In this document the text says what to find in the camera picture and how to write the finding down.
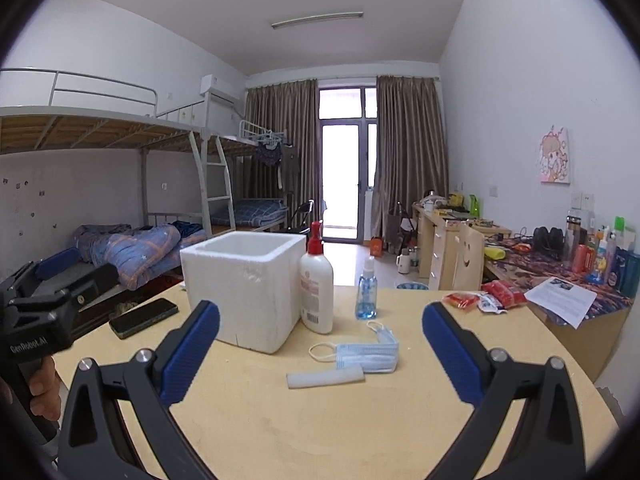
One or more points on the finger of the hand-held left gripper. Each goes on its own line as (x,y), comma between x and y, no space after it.
(92,280)
(57,262)

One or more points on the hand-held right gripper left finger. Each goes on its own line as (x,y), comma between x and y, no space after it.
(192,350)

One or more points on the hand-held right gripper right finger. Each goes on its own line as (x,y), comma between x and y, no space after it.
(452,355)

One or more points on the white foam box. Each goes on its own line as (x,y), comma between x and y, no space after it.
(240,290)

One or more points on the person's left hand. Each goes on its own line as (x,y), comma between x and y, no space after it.
(47,392)

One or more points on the small red snack packet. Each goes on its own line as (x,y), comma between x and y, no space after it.
(460,301)

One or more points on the black smartphone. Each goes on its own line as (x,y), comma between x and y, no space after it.
(142,317)

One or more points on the blue orange checked quilt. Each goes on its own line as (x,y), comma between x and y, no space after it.
(145,250)

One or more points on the white red snack packet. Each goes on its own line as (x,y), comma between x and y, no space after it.
(491,304)

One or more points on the blue trash bin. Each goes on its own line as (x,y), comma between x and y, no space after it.
(412,286)

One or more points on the large red snack packet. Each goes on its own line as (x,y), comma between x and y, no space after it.
(505,292)

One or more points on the blue face mask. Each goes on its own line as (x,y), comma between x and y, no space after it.
(367,355)

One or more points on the wooden smiley face chair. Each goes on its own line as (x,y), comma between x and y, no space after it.
(470,260)

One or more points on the blue spray bottle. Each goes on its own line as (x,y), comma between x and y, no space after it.
(366,300)

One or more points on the white thermos jug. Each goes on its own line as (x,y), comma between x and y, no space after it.
(403,264)

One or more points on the yellow object on mat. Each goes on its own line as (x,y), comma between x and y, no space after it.
(494,253)

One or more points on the wooden desk with drawers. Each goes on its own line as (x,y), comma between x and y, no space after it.
(440,245)

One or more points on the printed paper leaflet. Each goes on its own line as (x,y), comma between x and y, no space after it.
(562,300)

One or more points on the patterned desk mat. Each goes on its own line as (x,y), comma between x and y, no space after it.
(540,267)

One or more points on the orange bag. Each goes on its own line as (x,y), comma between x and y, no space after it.
(376,247)

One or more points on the grey metal bunk bed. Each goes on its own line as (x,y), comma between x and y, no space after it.
(90,132)
(245,145)

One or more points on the white lotion bottle red pump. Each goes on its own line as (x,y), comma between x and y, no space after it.
(316,290)

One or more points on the black chair at desk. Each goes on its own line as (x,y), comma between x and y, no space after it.
(407,225)

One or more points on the black headphones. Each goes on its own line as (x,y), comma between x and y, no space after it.
(548,240)

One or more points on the blue plaid bedding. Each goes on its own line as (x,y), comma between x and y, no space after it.
(255,212)

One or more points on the green bottle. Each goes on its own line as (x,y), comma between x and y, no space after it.
(475,205)

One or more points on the grey bunk bed ladder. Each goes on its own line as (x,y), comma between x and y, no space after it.
(220,197)

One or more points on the black folding chair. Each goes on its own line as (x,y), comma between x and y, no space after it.
(300,215)

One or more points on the row of toiletry bottles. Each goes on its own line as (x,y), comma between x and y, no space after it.
(605,260)

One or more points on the brown curtain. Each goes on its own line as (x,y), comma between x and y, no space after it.
(412,150)
(280,125)

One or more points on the dark hanging garment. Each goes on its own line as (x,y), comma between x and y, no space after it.
(269,155)

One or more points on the glass balcony door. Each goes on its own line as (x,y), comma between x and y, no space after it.
(345,175)

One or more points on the white air conditioner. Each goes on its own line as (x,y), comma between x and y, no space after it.
(220,87)

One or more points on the ceiling tube light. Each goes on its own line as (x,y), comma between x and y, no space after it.
(317,19)

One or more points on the double white wall socket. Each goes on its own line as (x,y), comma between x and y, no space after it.
(581,201)

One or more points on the cartoon wall poster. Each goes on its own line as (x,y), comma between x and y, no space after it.
(555,155)

